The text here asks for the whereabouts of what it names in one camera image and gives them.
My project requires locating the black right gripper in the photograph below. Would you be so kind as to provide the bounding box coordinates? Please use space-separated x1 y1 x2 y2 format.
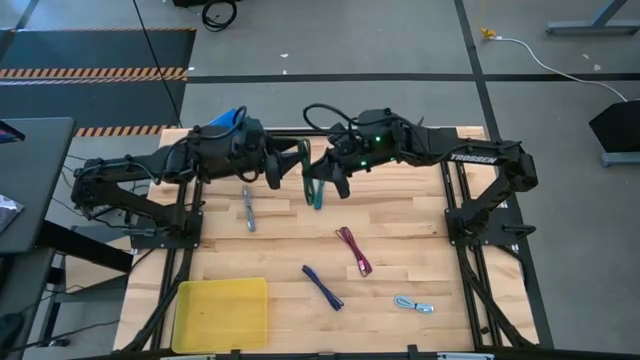
308 128 362 200

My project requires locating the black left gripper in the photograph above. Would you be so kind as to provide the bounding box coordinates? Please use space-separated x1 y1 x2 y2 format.
239 130 307 191

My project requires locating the green braided USB-C cable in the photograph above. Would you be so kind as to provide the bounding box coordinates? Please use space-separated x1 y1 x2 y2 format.
297 138 326 211

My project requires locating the grey braided USB-C cable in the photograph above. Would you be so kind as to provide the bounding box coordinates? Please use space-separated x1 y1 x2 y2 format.
241 184 257 234

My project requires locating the dark blue cable bundle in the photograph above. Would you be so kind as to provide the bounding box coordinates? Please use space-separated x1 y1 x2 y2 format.
301 264 345 312

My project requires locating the yellow translucent plastic bin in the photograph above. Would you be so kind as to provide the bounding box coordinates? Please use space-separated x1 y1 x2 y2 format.
170 276 270 355

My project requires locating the yellow power plug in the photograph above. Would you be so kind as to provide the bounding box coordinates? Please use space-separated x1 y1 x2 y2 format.
477 0 499 41

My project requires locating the black hazard-striped floor mat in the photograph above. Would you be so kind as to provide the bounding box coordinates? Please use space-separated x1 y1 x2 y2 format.
0 27 197 139

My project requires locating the black desk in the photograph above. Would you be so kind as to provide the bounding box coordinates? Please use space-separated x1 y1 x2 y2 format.
0 117 76 256

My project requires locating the dark device on desk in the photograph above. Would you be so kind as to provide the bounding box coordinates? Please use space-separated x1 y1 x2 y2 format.
0 119 26 145

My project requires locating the grey item on desk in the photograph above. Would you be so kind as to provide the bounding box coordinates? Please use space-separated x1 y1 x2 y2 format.
0 193 25 236

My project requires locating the black floor stand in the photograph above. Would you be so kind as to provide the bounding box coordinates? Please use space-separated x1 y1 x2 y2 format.
588 99 640 169

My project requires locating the grey metal table leg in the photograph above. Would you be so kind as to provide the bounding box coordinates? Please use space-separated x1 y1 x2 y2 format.
545 0 640 36

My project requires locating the black aluminium table frame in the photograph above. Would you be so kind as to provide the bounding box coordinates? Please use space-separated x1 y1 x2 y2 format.
119 127 540 360

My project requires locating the pink braided USB-C cable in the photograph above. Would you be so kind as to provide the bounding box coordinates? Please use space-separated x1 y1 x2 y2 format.
334 226 374 279

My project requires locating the light blue USB-C cable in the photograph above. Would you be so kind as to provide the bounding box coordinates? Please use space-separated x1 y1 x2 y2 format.
393 294 436 315

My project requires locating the long black floor cable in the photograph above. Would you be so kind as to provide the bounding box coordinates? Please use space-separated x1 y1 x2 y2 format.
132 0 182 127

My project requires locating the coiled black floor cable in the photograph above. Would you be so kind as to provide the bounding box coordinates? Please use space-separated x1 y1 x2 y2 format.
201 0 239 33

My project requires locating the white floor cable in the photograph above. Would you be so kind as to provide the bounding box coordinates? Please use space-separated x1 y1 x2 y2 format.
492 35 629 104

